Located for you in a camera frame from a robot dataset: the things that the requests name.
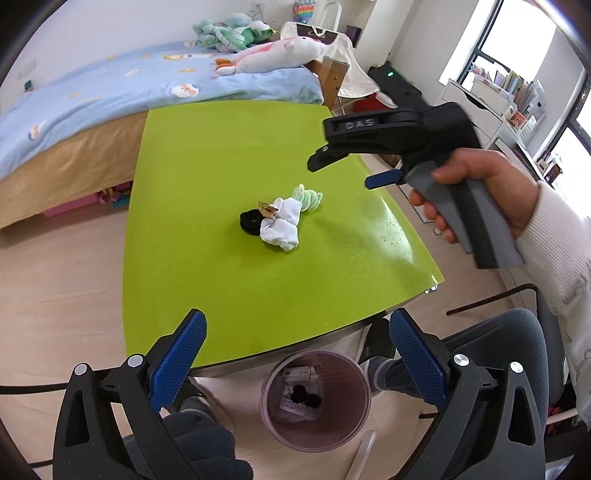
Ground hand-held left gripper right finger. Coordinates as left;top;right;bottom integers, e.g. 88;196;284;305
389;308;549;480

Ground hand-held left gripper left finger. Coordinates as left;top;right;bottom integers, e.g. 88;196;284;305
52;308;208;480

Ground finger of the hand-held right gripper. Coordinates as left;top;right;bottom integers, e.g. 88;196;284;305
364;168;410;190
307;140;371;173

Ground pink plastic trash bin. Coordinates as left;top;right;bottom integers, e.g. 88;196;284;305
260;349;373;453

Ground white cardboard sock box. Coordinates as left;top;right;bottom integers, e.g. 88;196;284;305
283;364;322;385

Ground black sock bundle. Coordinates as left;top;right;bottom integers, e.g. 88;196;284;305
288;386;323;410

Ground purple printed paper package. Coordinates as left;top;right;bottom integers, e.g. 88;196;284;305
279;396;311;417

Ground person's right forearm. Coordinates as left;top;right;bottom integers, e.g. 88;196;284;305
514;181;591;418

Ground person's right hand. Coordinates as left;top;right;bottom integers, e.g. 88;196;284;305
409;148;542;245

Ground light green sock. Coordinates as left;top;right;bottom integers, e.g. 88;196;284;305
293;183;323;214

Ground black shoe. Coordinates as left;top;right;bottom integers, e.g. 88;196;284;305
359;317;399;366

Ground white drawer cabinet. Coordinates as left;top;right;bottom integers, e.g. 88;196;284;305
442;78;557;176

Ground red storage box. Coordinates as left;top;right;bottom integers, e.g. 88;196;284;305
355;91;394;114

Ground white sock pair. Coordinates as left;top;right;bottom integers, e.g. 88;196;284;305
260;197;304;253

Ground row of books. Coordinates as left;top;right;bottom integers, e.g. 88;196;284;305
465;64;548;136

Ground black sock with brown tag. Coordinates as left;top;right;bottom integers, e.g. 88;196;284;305
239;200;279;237

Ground pink and white plush toy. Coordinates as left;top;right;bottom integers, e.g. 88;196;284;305
214;35;322;77

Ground window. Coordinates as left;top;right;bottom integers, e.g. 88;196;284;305
441;0;591;188

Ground green plush toy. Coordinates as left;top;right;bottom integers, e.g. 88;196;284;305
192;12;279;52

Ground colourful toy blocks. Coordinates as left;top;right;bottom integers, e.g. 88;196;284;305
98;184;133;209

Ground pink box under bed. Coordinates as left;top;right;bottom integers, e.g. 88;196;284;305
43;193;101;219

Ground wooden bed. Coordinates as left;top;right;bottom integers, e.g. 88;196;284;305
0;41;350;230

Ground bed with blue blanket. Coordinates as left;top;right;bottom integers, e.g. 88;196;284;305
0;41;325;175

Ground black chair frame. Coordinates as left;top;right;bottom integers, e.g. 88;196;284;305
444;283;539;318

